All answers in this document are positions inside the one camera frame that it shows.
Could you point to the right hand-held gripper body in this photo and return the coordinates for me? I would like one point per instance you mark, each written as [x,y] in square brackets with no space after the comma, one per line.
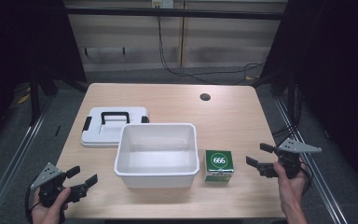
[292,161]

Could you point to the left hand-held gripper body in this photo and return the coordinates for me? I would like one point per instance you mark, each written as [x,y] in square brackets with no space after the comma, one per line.
[47,177]

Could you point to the green carton box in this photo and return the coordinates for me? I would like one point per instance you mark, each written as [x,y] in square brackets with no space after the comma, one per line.
[219,165]

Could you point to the white plastic storage box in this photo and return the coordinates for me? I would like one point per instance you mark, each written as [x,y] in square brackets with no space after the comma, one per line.
[157,155]

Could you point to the person's right hand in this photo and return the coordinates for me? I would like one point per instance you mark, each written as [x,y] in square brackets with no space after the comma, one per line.
[290,189]

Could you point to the person's left hand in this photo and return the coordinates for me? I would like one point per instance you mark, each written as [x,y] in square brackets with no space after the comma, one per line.
[46,214]

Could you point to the small black stick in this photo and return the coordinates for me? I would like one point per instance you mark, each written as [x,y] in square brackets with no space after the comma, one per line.
[57,130]

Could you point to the black metal stand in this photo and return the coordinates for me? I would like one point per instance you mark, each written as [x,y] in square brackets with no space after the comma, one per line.
[292,102]
[34,99]

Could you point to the black table grommet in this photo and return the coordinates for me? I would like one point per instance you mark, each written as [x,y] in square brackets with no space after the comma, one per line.
[205,96]

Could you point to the yellow tape strip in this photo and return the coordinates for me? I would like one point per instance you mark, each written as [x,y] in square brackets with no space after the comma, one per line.
[23,99]

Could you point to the black curtain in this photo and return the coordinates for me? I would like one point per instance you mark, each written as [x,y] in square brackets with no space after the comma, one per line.
[18,46]
[338,77]

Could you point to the black horizontal bar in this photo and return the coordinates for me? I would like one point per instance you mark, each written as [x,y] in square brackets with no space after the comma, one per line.
[174,13]

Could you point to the metal floor rail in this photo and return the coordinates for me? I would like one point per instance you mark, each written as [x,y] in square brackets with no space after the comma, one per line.
[320,180]
[9,171]

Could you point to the white wall outlet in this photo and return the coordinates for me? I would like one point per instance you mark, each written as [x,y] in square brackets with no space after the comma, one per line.
[162,3]

